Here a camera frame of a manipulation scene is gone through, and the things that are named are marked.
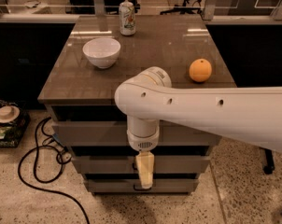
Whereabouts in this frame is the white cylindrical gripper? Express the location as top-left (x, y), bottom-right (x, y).
top-left (127, 116), bottom-right (160, 189)

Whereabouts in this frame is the grey top drawer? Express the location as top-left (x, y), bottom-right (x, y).
top-left (52, 121), bottom-right (220, 147)

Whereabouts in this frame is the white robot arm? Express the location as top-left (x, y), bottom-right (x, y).
top-left (114, 67), bottom-right (282, 189)

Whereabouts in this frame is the grey bottom drawer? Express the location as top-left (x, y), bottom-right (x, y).
top-left (84, 179), bottom-right (199, 194)

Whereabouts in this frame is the grey drawer cabinet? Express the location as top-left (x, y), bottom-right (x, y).
top-left (38, 15), bottom-right (234, 182)

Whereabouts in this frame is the orange fruit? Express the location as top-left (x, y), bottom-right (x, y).
top-left (189, 59), bottom-right (212, 83)

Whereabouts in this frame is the white ceramic bowl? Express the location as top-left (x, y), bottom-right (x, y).
top-left (82, 37), bottom-right (121, 69)

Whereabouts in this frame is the black stand leg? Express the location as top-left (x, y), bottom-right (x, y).
top-left (261, 148), bottom-right (275, 175)

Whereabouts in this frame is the dark box of items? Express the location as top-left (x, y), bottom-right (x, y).
top-left (0, 100), bottom-right (30, 148)

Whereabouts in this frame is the tan toy hat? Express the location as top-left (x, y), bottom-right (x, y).
top-left (0, 105), bottom-right (20, 123)

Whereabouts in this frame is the black floor cable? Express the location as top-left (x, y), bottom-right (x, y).
top-left (17, 117), bottom-right (92, 224)

